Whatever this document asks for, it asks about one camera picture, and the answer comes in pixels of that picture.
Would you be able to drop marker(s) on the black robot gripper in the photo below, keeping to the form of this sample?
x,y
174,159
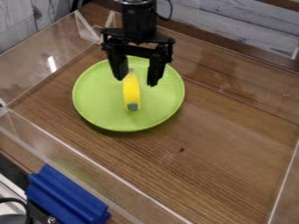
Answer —
x,y
137,39

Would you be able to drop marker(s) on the yellow toy banana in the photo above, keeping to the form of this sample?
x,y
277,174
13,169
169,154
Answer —
x,y
130,91

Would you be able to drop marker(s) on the green round plate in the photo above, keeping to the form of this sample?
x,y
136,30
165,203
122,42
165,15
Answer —
x,y
98,102

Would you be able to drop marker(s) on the blue plastic clamp block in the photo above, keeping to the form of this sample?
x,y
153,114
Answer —
x,y
64,199

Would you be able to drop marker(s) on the clear acrylic enclosure wall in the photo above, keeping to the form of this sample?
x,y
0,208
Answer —
x,y
217,165

